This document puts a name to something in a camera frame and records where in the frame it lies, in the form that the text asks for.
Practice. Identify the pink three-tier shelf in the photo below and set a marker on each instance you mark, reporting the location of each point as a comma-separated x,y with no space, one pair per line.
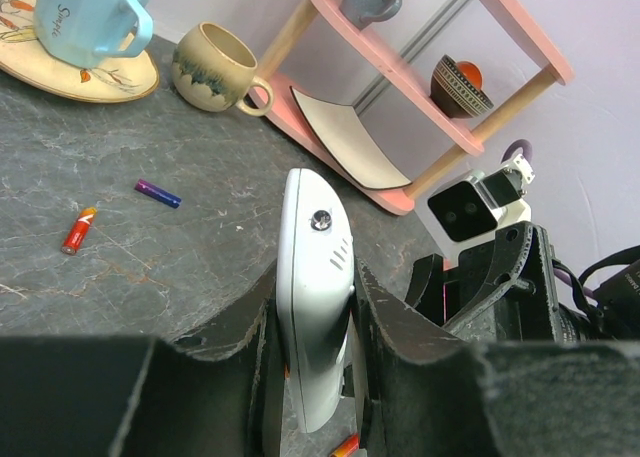
287,117

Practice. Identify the beige floral saucer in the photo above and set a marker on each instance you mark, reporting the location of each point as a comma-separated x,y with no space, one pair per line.
116,80

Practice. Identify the white remote control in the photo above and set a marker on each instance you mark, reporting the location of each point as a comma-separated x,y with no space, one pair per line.
314,283

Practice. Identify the purple battery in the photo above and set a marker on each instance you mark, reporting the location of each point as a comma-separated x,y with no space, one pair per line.
157,193

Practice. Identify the patterned dark bowl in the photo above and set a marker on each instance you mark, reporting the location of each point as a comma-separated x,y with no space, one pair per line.
454,94

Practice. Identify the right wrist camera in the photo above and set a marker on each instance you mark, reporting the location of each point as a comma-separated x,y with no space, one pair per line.
474,206

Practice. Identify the beige ceramic mug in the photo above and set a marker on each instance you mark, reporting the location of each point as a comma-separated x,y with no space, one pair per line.
213,70

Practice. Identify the light blue mug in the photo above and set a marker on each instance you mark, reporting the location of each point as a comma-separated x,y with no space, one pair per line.
83,33

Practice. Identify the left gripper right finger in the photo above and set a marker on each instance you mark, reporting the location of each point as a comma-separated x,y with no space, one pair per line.
422,392

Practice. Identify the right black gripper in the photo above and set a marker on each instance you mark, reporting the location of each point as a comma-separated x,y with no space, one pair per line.
503,289

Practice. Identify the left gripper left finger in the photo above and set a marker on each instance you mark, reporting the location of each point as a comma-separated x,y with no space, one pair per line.
215,391

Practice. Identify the red battery near centre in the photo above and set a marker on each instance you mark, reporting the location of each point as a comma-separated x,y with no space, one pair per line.
79,231

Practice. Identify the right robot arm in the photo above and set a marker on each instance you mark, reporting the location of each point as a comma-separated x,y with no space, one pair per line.
606,293

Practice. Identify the orange red battery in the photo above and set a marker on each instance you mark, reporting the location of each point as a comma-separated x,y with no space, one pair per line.
348,448

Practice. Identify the white square plate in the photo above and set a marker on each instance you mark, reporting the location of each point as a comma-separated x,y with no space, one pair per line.
345,138

